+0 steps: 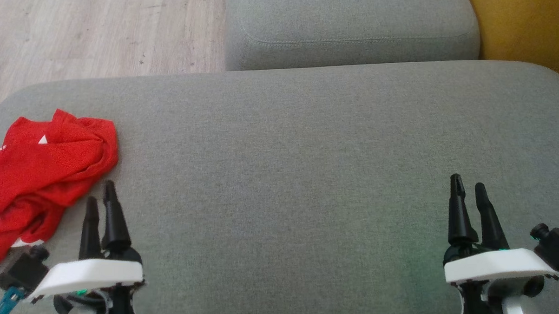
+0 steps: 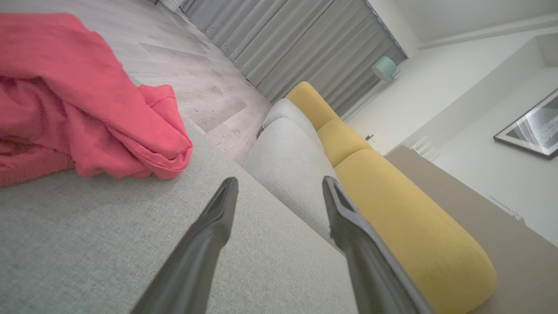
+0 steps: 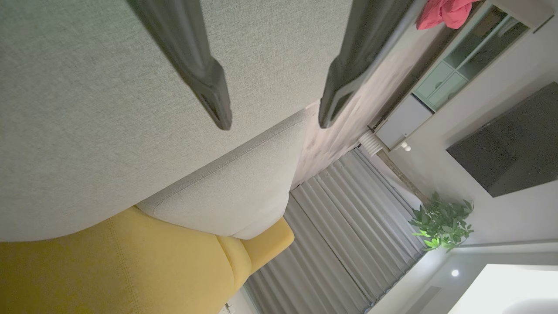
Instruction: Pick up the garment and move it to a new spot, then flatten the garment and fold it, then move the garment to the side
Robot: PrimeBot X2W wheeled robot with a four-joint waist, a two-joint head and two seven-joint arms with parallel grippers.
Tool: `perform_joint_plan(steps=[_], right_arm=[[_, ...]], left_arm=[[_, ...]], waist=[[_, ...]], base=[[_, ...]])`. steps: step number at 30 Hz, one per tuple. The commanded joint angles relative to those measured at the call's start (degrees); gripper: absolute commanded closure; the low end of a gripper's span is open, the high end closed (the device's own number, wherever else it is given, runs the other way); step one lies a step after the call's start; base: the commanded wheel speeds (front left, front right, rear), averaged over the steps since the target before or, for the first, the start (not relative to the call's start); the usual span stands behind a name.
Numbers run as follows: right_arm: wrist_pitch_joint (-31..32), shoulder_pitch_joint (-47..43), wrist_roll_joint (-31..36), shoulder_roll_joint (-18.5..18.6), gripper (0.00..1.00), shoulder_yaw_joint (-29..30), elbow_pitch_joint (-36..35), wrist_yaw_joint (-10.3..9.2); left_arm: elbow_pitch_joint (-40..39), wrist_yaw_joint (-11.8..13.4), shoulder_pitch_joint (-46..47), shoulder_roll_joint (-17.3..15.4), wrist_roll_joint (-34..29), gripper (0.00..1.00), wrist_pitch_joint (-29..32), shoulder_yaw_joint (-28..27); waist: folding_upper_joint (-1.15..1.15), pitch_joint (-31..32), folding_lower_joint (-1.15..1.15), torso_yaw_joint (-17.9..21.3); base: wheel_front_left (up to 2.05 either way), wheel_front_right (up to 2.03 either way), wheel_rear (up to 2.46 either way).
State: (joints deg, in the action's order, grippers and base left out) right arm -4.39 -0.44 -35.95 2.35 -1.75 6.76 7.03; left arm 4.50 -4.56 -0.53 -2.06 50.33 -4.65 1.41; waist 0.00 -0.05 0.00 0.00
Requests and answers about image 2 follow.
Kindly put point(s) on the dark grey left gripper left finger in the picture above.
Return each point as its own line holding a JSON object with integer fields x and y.
{"x": 196, "y": 257}

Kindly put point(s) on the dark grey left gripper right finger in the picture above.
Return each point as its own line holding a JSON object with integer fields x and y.
{"x": 370, "y": 270}

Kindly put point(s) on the red white basketball jersey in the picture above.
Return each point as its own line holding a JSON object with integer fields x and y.
{"x": 65, "y": 87}

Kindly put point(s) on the long yellow sofa back cushion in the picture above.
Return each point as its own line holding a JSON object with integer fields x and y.
{"x": 414, "y": 231}

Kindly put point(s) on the large grey sofa ottoman cushion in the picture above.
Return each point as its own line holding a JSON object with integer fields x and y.
{"x": 87, "y": 244}

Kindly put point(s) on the brown wooden ledge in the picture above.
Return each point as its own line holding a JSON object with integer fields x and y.
{"x": 501, "y": 261}

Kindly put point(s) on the black framed picture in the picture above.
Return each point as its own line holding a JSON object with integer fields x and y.
{"x": 534, "y": 126}

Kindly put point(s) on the grey pleated curtain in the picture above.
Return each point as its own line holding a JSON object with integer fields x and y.
{"x": 296, "y": 39}

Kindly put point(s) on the white slatted wall vent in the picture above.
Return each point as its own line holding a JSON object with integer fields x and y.
{"x": 425, "y": 148}

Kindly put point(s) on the small wall socket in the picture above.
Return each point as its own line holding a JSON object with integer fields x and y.
{"x": 370, "y": 136}

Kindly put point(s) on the white wall power strip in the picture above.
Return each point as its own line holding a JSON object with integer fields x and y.
{"x": 508, "y": 210}

